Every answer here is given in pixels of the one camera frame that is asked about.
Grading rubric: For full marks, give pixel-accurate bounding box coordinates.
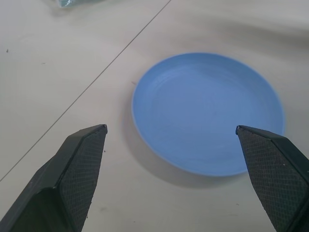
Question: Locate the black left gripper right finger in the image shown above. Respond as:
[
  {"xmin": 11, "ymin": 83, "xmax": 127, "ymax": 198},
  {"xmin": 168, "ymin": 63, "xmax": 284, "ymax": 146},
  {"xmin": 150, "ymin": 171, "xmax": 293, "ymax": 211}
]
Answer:
[{"xmin": 235, "ymin": 125, "xmax": 309, "ymax": 232}]

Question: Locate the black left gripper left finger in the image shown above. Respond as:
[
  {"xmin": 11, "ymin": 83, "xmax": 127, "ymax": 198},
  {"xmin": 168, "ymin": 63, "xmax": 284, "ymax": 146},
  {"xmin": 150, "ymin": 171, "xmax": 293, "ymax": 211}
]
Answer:
[{"xmin": 0, "ymin": 124, "xmax": 108, "ymax": 232}]

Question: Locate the blue round plate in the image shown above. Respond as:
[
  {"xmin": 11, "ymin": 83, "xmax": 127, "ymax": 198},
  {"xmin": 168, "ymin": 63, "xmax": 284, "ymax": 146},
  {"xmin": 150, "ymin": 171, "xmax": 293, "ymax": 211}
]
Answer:
[{"xmin": 131, "ymin": 52, "xmax": 286, "ymax": 177}]

